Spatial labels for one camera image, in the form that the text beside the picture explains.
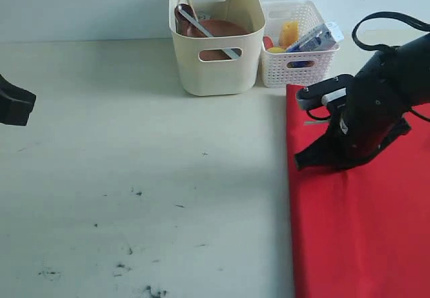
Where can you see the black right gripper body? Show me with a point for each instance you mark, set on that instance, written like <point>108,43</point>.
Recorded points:
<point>362,127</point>

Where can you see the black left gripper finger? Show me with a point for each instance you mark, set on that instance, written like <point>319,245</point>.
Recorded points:
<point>16,104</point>

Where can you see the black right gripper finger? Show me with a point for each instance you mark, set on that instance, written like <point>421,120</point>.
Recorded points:
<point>314,155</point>

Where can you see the red scalloped table cloth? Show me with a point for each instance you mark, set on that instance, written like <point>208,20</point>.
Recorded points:
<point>362,232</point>

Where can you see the blue white milk carton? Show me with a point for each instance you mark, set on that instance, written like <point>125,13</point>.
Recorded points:
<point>323,37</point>

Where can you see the yellow lemon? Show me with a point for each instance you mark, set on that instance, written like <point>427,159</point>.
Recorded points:
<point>276,50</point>

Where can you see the red sausage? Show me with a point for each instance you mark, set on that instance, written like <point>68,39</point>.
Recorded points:
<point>267,42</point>

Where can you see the yellow cheese wedge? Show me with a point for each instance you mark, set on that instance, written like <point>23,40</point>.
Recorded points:
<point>289,33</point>

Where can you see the brown wooden plate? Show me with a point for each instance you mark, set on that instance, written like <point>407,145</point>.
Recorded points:
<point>218,28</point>

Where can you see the dark wooden spoon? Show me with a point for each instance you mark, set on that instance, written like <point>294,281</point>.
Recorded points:
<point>182,23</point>

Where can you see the steel table knife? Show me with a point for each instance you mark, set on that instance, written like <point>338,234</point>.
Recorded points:
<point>194,22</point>

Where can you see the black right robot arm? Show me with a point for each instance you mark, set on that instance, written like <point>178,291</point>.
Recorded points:
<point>402,69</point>

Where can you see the white perforated plastic basket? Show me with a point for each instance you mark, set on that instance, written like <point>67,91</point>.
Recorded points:
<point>274,71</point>

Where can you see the cream plastic bin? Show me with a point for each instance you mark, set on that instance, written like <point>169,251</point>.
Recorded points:
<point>220,77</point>

